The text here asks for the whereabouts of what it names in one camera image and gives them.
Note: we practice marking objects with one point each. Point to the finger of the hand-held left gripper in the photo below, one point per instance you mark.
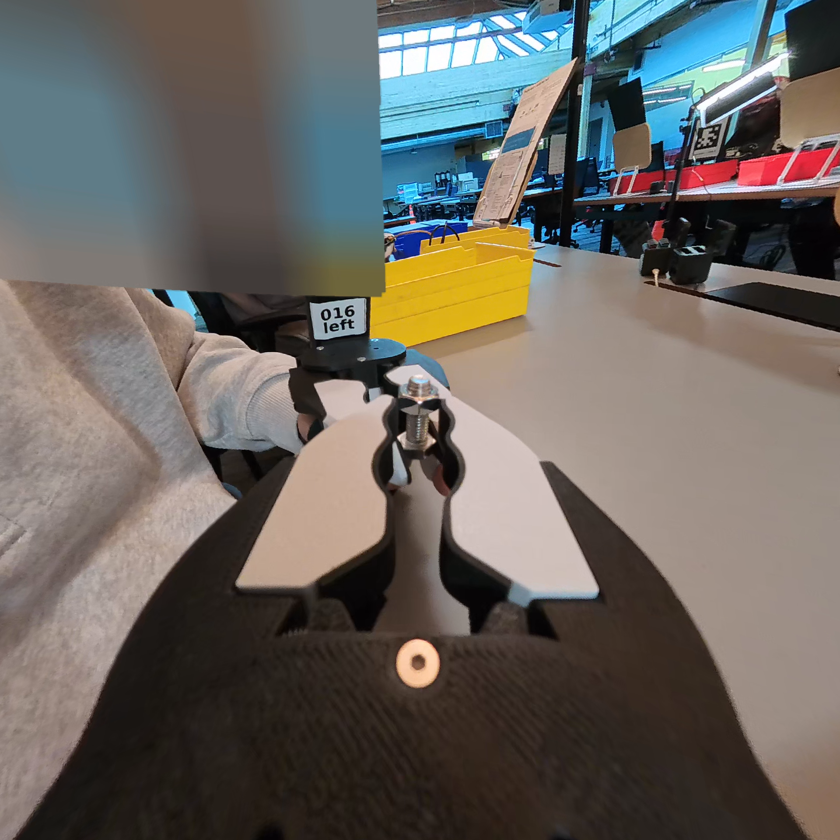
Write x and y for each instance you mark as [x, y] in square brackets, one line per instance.
[344, 401]
[396, 380]

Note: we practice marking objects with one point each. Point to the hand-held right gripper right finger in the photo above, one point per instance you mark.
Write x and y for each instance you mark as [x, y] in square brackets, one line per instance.
[512, 518]

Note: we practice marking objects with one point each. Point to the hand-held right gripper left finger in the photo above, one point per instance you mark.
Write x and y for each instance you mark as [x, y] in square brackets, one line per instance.
[321, 512]

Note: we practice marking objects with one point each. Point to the metal hex nut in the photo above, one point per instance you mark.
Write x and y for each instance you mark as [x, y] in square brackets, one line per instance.
[420, 400]

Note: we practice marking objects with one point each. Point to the metal bolt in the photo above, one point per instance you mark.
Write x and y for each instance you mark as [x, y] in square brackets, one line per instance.
[418, 430]

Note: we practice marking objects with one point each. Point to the person's left forearm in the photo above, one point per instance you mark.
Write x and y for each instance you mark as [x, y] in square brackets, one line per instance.
[243, 394]

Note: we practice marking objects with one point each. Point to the grey desk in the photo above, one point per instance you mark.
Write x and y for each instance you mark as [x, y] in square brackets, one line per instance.
[656, 459]

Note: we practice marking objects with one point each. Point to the person's left hand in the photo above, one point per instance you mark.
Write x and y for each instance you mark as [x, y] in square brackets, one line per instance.
[306, 428]

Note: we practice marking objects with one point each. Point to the yellow plastic bin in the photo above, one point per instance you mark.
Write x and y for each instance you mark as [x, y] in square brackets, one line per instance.
[459, 295]
[499, 237]

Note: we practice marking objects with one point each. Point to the blue plastic bin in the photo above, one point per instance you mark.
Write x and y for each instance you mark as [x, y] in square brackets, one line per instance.
[407, 244]

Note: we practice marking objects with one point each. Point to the black office chair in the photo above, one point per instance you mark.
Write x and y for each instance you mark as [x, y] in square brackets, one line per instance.
[216, 315]

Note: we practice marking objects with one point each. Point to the brown document board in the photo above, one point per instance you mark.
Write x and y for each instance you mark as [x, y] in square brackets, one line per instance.
[518, 157]

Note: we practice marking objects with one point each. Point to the person's grey hoodie torso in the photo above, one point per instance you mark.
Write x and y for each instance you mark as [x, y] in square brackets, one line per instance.
[65, 492]

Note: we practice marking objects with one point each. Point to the small black charger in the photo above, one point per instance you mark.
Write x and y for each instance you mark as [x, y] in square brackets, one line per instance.
[655, 259]

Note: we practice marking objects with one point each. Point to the black steel column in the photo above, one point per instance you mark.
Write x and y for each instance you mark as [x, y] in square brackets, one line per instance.
[573, 131]

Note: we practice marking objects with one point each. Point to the black battery charger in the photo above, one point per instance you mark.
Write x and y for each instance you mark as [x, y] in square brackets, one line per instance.
[690, 266]

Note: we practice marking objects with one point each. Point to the red plastic bin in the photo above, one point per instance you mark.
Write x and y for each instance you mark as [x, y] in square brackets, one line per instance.
[712, 174]
[761, 170]
[656, 182]

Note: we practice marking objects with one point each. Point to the black lamp pole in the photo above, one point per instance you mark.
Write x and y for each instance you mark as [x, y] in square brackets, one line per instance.
[676, 184]

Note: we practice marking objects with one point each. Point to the fiducial marker tag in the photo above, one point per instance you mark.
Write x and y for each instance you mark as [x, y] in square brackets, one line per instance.
[710, 139]

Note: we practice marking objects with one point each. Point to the long wooden table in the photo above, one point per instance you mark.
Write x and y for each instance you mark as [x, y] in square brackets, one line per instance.
[754, 191]

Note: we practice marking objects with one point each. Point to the LED light bar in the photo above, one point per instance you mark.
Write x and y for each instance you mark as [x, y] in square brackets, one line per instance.
[738, 92]

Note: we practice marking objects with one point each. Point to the large rounded wooden board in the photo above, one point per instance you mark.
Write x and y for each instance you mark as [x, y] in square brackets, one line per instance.
[814, 111]

